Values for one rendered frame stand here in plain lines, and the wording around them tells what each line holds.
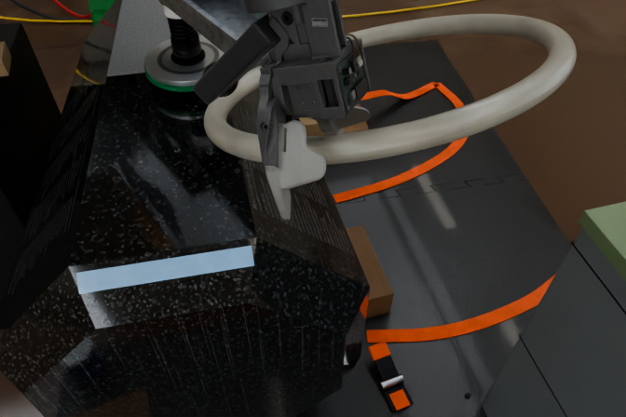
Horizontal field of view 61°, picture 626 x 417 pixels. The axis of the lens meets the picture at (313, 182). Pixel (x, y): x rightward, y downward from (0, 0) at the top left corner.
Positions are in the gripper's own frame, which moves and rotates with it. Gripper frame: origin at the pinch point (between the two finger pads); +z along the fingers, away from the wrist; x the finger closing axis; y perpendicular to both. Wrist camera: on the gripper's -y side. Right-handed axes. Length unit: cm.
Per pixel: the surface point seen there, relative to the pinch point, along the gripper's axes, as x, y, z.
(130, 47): 65, -86, -4
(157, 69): 52, -66, -1
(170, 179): 28, -50, 16
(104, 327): 0, -50, 31
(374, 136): 0.5, 7.9, -5.0
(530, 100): 10.1, 20.9, -3.8
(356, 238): 95, -47, 78
